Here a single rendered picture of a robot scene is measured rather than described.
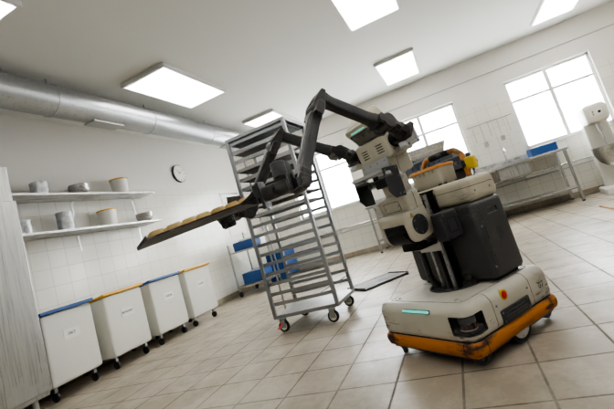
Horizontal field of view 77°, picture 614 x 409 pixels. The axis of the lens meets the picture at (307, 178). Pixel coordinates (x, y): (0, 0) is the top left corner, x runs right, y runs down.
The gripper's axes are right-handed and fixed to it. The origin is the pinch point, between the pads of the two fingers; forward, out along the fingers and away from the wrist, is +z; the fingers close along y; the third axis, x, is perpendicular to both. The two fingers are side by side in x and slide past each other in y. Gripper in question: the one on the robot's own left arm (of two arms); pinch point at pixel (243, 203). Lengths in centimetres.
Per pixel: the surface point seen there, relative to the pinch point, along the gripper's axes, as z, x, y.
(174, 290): 261, 288, 50
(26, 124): 322, 218, -197
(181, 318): 263, 285, 84
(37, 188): 307, 191, -112
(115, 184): 299, 296, -108
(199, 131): 204, 389, -154
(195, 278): 258, 331, 48
